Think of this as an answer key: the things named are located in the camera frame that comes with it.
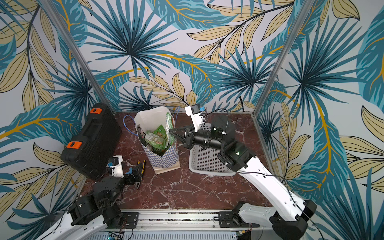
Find green packet with barcode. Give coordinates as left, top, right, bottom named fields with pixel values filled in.
left=145, top=132, right=165, bottom=147

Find white plastic basket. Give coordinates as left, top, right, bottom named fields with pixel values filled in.
left=189, top=122, right=235, bottom=177

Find green orange packet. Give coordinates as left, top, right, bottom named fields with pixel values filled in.
left=154, top=140, right=170, bottom=156

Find blue checkered paper bag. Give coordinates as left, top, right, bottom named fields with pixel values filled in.
left=134, top=107, right=180, bottom=174

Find green yellow snack packet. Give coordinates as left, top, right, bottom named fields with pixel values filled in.
left=153, top=125, right=168, bottom=139

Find dark green red packet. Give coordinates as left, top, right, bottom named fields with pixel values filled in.
left=136, top=125, right=147, bottom=147

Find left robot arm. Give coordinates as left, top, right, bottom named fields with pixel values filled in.
left=37, top=162, right=145, bottom=240

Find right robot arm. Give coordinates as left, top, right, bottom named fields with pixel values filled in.
left=170, top=115, right=317, bottom=240

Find blue glue gun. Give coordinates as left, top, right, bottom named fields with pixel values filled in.
left=125, top=168, right=133, bottom=175

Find yellow black pliers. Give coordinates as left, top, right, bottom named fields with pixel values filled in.
left=136, top=161, right=146, bottom=190

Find black tool case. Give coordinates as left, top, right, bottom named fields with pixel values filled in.
left=61, top=103, right=122, bottom=181

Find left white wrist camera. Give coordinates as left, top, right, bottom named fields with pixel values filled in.
left=107, top=155, right=124, bottom=178

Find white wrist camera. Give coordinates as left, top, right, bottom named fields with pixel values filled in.
left=185, top=104, right=207, bottom=133
left=107, top=155, right=124, bottom=178

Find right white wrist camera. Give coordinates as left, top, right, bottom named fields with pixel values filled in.
left=185, top=104, right=207, bottom=133

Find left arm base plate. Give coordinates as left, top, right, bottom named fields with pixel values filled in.
left=102, top=212, right=140, bottom=229

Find aluminium rail frame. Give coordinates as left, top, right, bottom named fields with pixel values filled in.
left=44, top=209, right=307, bottom=240

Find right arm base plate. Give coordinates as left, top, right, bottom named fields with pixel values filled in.
left=214, top=211, right=260, bottom=229

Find left metal corner post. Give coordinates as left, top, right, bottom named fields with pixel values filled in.
left=40, top=0, right=115, bottom=114

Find metal corner post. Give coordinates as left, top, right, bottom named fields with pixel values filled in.
left=40, top=0, right=115, bottom=114
left=253, top=0, right=315, bottom=119

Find right metal corner post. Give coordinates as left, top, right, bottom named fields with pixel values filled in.
left=253, top=0, right=315, bottom=119

